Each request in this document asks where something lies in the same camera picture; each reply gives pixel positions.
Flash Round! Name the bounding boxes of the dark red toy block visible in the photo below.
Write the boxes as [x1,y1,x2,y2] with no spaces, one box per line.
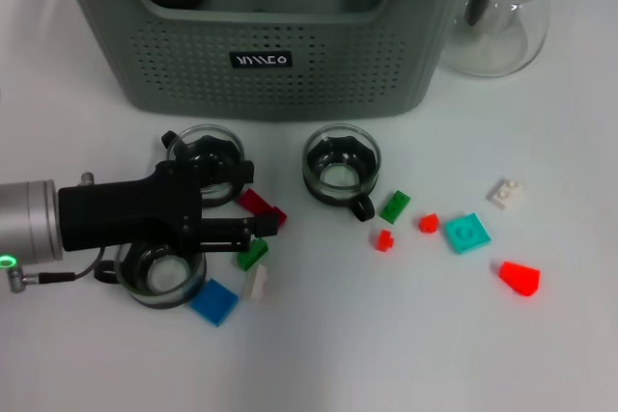
[236,188,289,230]

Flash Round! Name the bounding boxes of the left arm cable plug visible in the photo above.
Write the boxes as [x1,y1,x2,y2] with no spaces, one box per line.
[5,246,108,293]

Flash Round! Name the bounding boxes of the grey-green perforated storage basket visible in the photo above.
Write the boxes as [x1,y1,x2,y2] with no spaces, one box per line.
[45,0,489,122]

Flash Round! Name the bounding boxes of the white two-stud toy block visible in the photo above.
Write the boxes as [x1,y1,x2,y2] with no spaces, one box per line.
[486,178,525,210]

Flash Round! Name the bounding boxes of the glass teacup black holder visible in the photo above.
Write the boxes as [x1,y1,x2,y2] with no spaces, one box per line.
[301,123,382,223]
[161,124,247,208]
[94,237,209,311]

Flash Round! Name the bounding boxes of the green rectangular toy block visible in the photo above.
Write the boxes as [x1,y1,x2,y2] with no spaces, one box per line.
[379,189,412,225]

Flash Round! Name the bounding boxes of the glass carafe black lid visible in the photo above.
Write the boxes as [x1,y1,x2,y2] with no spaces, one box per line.
[438,0,551,78]

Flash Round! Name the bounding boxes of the blue square toy plate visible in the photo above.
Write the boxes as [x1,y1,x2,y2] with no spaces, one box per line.
[188,278,240,327]

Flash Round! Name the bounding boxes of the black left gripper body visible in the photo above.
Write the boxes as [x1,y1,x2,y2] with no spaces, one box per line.
[57,160,204,254]

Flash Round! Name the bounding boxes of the orange-red wedge toy block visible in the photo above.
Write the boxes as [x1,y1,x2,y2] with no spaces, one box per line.
[491,260,542,297]

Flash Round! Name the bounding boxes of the teal square toy plate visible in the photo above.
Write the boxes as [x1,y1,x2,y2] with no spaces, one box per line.
[443,212,492,256]

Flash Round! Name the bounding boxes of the green notched toy block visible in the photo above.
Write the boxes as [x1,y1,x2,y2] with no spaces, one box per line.
[236,237,269,272]

